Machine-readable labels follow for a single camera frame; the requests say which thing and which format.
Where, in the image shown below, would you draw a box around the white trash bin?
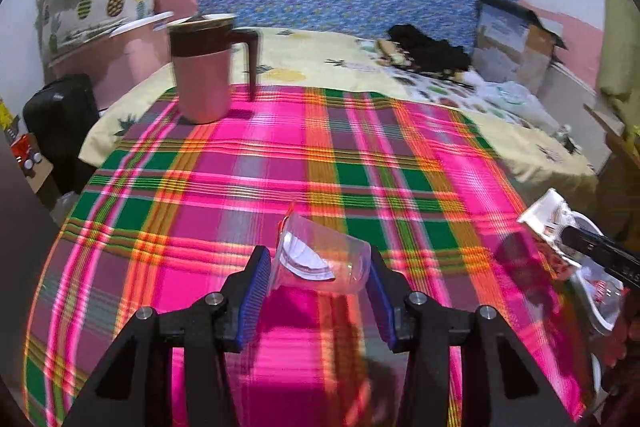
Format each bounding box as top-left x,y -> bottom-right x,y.
561,246 -> 624,399

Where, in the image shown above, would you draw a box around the pink storage bin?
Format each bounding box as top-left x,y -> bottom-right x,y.
50,11 -> 174,109

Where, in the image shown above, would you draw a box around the wooden table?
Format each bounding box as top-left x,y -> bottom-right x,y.
582,104 -> 640,169

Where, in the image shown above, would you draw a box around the fruit print pillow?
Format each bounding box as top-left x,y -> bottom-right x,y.
356,39 -> 532,129

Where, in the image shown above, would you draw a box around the yellow pineapple bed sheet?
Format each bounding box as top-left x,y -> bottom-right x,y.
79,28 -> 598,215

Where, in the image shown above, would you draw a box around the white snack wrapper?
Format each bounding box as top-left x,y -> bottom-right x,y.
518,188 -> 582,281

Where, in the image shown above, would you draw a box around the black clothes on bed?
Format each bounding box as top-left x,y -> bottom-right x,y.
387,24 -> 471,72

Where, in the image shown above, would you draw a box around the small bottle on bed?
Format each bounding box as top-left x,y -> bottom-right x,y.
553,124 -> 582,155

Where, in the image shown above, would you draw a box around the pink mug with brown lid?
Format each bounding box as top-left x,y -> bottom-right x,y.
167,14 -> 260,124

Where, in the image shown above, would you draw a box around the green curtain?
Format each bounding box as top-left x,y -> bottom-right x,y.
597,0 -> 640,128

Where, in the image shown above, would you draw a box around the white plastic bag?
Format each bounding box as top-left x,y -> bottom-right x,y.
476,81 -> 561,134

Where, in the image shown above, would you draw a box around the pink plaid tablecloth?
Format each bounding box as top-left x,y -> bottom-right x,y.
23,87 -> 591,426

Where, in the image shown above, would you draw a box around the cardboard box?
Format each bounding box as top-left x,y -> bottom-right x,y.
472,0 -> 566,94

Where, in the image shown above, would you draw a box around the clear jelly cup white lid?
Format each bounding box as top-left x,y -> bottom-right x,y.
268,205 -> 371,295

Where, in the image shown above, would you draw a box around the black suitcase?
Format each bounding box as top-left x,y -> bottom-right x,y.
23,74 -> 99,194

